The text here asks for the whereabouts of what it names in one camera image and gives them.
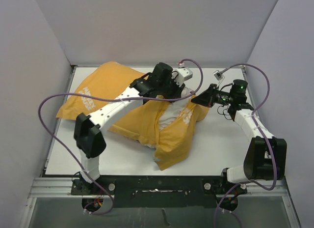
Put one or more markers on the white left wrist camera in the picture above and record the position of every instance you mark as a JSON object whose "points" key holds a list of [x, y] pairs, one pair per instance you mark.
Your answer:
{"points": [[180, 75]]}

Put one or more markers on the blue yellow Mickey pillowcase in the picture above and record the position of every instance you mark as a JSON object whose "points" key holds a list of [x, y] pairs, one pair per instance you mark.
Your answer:
{"points": [[172, 144]]}

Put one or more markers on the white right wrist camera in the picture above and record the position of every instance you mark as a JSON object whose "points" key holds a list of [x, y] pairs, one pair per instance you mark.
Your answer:
{"points": [[219, 76]]}

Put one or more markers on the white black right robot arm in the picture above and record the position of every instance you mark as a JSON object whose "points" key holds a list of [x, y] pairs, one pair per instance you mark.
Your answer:
{"points": [[266, 155]]}

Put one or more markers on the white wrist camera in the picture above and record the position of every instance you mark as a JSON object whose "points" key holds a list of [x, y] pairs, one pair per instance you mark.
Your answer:
{"points": [[180, 75], [219, 76]]}

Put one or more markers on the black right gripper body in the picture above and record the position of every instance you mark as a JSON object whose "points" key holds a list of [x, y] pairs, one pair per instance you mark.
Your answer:
{"points": [[221, 97]]}

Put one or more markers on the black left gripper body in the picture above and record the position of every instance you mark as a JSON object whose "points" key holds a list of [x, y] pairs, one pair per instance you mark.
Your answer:
{"points": [[170, 89]]}

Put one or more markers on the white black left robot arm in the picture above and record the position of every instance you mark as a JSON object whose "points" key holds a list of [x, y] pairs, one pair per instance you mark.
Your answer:
{"points": [[89, 129]]}

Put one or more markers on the aluminium frame rail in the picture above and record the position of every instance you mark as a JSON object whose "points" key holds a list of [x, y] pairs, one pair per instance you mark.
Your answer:
{"points": [[50, 205]]}

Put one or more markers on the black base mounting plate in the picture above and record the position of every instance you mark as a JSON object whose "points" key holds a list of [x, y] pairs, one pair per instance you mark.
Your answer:
{"points": [[157, 191]]}

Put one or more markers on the white pillow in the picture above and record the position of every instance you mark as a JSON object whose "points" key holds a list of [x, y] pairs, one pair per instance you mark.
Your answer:
{"points": [[173, 111]]}

